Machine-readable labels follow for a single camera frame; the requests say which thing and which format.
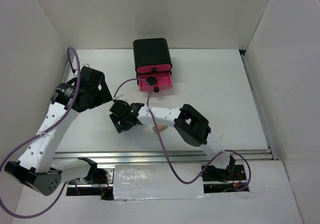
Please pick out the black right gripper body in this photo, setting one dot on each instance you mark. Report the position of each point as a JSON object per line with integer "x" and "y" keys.
{"x": 122, "y": 118}

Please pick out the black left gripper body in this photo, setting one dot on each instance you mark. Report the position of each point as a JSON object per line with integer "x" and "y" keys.
{"x": 84, "y": 108}

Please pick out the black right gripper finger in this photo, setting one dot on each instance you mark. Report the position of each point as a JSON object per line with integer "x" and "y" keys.
{"x": 116, "y": 122}
{"x": 126, "y": 126}

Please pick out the black lid powder jar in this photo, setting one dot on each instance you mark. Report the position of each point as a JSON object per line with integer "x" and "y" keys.
{"x": 152, "y": 81}

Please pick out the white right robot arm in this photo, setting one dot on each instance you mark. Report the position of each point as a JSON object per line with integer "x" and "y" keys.
{"x": 190, "y": 124}

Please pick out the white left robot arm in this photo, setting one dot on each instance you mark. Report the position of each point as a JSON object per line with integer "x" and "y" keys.
{"x": 34, "y": 168}

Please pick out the lying beige foundation bottle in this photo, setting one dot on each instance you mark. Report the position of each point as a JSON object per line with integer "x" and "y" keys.
{"x": 158, "y": 128}

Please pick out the white foil cover sheet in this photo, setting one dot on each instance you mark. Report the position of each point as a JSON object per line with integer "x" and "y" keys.
{"x": 152, "y": 182}

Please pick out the black drawer organizer box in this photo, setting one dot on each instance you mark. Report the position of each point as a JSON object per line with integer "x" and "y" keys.
{"x": 151, "y": 51}

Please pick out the aluminium left side rail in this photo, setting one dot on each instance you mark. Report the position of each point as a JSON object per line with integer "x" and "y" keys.
{"x": 67, "y": 71}

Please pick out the aluminium rail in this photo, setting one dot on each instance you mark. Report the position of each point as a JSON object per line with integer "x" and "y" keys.
{"x": 135, "y": 157}
{"x": 265, "y": 129}
{"x": 67, "y": 71}

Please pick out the aluminium front rail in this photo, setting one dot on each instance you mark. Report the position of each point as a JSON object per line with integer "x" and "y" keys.
{"x": 135, "y": 157}

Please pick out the aluminium right side rail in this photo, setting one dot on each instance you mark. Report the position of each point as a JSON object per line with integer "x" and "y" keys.
{"x": 265, "y": 129}

